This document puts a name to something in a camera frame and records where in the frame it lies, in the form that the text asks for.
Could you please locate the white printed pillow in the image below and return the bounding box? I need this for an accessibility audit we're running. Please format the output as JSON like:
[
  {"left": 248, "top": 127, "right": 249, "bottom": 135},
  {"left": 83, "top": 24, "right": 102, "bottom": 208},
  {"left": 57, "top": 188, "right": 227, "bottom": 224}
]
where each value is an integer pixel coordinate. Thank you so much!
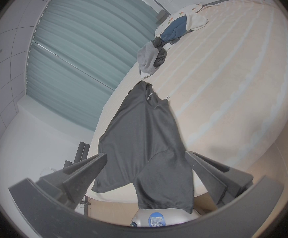
[{"left": 155, "top": 3, "right": 204, "bottom": 38}]

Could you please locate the blue-green curtain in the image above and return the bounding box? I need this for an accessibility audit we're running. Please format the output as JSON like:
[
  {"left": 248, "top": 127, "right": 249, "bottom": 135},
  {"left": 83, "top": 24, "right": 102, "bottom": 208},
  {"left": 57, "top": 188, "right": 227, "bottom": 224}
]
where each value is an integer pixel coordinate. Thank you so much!
[
  {"left": 25, "top": 44, "right": 115, "bottom": 132},
  {"left": 31, "top": 0, "right": 159, "bottom": 91}
]

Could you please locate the grey bedside table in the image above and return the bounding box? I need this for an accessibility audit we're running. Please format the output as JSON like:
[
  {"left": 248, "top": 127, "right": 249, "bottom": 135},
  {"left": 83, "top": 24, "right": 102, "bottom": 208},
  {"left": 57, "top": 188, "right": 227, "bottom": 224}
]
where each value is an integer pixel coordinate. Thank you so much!
[{"left": 156, "top": 10, "right": 167, "bottom": 24}]

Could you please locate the black T-shirt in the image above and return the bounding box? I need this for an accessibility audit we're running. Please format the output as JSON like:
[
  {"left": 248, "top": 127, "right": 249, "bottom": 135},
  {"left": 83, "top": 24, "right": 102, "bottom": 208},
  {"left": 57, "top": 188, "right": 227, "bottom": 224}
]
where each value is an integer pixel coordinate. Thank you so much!
[{"left": 91, "top": 80, "right": 194, "bottom": 214}]

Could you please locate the bed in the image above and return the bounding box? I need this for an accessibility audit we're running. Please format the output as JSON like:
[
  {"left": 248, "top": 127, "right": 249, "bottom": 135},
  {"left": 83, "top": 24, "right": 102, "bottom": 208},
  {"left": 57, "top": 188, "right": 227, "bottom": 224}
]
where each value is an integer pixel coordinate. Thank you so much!
[{"left": 86, "top": 0, "right": 288, "bottom": 204}]

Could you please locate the black chest of drawers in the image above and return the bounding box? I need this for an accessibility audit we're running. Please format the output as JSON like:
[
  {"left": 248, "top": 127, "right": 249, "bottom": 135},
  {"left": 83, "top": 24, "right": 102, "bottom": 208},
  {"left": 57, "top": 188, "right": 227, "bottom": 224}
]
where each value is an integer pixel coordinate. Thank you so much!
[{"left": 63, "top": 141, "right": 91, "bottom": 170}]

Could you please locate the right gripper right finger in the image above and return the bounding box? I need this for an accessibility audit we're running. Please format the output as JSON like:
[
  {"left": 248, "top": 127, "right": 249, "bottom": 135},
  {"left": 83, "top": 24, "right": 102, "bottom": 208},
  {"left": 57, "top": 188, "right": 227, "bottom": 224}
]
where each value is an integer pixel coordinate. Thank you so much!
[{"left": 185, "top": 151, "right": 254, "bottom": 206}]

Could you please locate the pile of clothes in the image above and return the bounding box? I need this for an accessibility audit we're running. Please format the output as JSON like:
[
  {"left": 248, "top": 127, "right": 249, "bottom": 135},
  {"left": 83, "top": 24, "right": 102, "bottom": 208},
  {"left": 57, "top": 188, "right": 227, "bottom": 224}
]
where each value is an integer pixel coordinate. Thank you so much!
[{"left": 137, "top": 11, "right": 209, "bottom": 79}]

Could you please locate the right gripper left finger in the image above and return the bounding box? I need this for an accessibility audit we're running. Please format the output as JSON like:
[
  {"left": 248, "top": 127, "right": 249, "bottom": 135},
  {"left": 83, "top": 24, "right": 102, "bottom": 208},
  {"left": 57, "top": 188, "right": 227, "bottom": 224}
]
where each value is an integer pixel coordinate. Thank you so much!
[{"left": 36, "top": 153, "right": 108, "bottom": 210}]

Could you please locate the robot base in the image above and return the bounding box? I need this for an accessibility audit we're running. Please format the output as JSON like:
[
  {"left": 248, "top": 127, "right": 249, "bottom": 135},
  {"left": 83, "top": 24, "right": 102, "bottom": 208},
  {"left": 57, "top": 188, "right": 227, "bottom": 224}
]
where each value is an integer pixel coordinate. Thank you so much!
[{"left": 130, "top": 207, "right": 201, "bottom": 227}]

